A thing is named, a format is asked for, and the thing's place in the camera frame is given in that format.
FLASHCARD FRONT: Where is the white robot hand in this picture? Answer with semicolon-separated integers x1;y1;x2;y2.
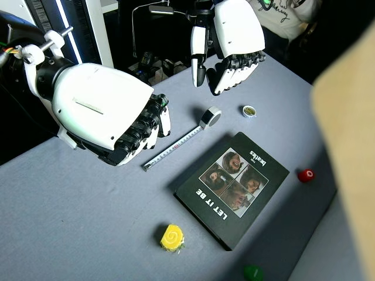
52;63;172;167
190;0;267;97

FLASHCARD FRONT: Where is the green round block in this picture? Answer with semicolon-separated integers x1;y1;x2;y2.
243;265;264;281

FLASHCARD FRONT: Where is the red cylinder block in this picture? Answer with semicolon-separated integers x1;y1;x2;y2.
297;168;315;184

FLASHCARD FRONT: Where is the black hardcover book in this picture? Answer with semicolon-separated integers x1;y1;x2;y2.
174;131;290;251

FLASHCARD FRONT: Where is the pale backdrop board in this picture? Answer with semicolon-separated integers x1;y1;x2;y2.
311;26;375;281

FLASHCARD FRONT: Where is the white pillar with black strips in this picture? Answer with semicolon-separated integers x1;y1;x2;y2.
0;0;115;70

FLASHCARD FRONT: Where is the grey table cloth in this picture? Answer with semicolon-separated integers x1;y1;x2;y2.
0;51;367;281

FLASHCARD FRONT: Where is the thin white hanging cable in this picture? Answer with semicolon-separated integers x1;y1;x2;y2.
131;0;171;59

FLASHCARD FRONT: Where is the grey tape measure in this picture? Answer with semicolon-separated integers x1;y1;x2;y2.
141;106;223;173

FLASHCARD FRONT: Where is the person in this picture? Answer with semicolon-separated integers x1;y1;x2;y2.
246;0;323;40

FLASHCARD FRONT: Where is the power strip with plugs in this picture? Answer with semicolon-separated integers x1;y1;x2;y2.
128;51;188;85

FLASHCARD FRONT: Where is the yellow swirl toy roll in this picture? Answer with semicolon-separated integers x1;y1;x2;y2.
159;224;186;253

